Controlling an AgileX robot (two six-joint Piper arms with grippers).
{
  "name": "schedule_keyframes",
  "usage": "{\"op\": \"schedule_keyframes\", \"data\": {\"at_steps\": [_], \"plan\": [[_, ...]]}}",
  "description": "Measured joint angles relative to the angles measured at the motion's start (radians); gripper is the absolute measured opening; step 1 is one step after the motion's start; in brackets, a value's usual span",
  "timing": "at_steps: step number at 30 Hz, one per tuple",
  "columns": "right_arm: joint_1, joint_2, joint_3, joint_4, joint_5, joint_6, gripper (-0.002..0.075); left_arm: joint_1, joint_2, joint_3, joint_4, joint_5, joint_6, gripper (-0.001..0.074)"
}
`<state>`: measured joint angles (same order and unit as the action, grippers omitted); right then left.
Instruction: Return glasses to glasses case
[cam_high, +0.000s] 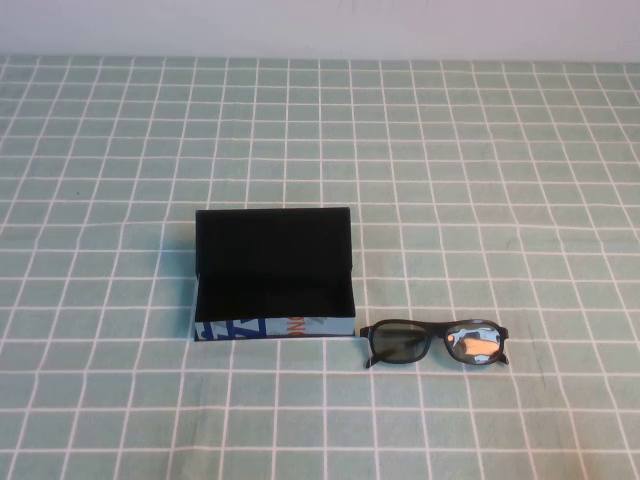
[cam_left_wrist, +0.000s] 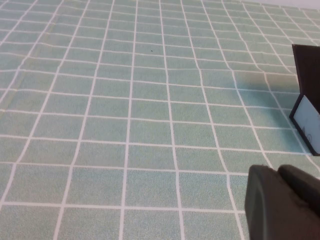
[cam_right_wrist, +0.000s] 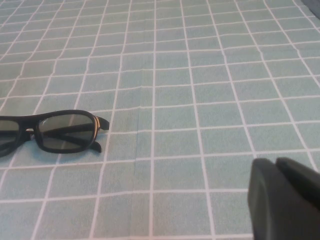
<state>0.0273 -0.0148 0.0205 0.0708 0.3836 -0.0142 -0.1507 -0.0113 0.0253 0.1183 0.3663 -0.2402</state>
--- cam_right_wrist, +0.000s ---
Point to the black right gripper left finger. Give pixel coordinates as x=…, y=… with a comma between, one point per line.
x=275, y=212

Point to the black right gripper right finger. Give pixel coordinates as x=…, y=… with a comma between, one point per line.
x=302, y=180

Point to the black-framed glasses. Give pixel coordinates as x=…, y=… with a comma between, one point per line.
x=75, y=122

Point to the green white-grid tablecloth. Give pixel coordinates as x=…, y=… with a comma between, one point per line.
x=175, y=75

